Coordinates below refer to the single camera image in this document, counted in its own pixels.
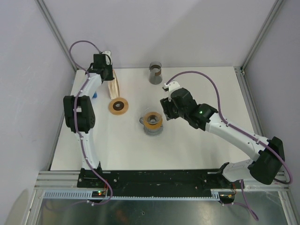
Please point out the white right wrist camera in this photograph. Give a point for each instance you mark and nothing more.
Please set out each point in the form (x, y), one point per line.
(170, 87)

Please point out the grey glass carafe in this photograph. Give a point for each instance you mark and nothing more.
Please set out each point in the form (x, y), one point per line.
(155, 73)

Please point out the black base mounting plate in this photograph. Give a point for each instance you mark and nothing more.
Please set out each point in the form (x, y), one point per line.
(161, 190)

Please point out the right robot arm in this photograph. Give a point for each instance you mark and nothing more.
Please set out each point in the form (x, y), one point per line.
(265, 155)

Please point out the aluminium frame rail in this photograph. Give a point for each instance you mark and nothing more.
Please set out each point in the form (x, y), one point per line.
(87, 179)

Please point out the orange coffee filter pack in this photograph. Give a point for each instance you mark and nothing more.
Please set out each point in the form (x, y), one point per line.
(113, 86)

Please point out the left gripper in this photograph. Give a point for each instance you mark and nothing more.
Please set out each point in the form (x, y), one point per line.
(110, 77)

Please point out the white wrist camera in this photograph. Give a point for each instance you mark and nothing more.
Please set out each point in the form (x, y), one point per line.
(108, 58)
(170, 87)

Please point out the glass coffee server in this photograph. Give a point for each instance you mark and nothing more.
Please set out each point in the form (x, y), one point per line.
(150, 131)

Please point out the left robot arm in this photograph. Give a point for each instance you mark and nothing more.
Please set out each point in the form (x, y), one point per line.
(78, 108)

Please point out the white slotted cable duct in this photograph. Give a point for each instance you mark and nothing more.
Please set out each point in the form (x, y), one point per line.
(100, 195)

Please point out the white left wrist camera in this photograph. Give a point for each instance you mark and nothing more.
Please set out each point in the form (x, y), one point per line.
(108, 58)

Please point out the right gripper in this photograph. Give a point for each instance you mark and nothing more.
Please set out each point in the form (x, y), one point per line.
(167, 105)

